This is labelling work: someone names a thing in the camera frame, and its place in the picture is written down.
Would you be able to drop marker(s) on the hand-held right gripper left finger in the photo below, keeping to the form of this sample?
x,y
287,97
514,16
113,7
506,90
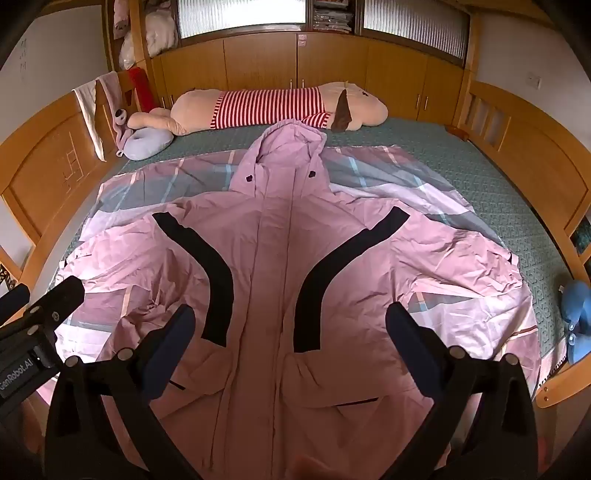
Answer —
x,y
173,341

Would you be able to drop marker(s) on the white plush toy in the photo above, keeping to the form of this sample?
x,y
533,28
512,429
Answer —
x,y
161,32

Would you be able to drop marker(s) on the pink garment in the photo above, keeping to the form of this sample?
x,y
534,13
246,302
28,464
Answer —
x,y
369,175

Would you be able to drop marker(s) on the frosted glass cabinet door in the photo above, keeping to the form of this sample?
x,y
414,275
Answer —
x,y
240,18
415,27

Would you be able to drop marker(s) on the purple neck pillow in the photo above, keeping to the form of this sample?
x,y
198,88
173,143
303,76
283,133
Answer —
x,y
143,143

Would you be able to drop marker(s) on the red cloth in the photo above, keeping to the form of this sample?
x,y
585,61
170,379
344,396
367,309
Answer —
x,y
141,87

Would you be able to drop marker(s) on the wall socket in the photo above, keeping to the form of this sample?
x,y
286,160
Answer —
x,y
534,79

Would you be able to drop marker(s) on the pink jacket with black stripes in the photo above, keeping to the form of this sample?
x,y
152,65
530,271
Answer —
x,y
277,277

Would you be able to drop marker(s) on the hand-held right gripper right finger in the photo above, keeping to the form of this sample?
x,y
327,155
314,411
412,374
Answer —
x,y
411,350

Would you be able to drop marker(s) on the wooden wall cabinet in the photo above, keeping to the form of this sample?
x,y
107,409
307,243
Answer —
x,y
258,60

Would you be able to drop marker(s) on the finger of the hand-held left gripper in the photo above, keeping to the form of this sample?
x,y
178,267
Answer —
x,y
62,295
11,300

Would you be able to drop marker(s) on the small pink plush toy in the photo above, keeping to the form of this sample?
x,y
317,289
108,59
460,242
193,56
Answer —
x,y
121,116

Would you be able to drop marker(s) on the white towel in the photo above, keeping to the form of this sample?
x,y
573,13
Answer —
x,y
87,110

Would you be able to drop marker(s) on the stack of folded clothes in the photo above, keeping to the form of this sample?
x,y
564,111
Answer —
x,y
332,16

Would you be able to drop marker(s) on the large plush toy striped shirt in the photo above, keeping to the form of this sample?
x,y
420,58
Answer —
x,y
258,108

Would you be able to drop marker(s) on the pink hanging cloth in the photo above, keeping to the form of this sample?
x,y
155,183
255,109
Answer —
x,y
111,92

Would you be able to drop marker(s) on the green patterned bed mattress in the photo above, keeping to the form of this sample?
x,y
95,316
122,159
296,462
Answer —
x,y
485,175

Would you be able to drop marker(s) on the blue plush toy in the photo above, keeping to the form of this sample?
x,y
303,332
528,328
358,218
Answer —
x,y
577,314

